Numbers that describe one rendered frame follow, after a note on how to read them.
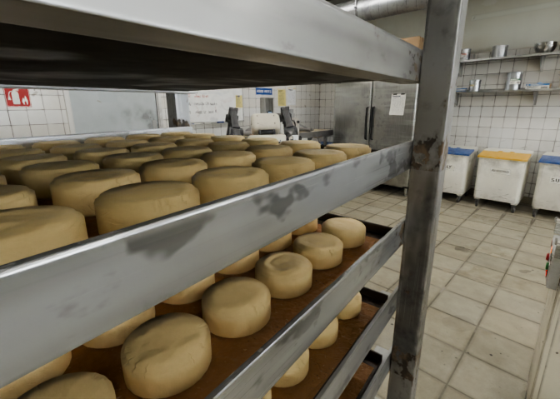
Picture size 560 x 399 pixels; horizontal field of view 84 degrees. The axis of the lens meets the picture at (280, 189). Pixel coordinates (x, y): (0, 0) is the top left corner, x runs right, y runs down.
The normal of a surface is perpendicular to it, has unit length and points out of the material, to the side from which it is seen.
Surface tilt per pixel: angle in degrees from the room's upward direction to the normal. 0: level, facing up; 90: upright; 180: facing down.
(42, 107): 90
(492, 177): 92
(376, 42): 90
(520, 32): 90
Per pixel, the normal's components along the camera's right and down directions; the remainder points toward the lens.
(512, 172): -0.66, 0.22
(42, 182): 0.17, 0.25
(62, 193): -0.25, 0.25
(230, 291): 0.00, -0.97
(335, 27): 0.79, 0.15
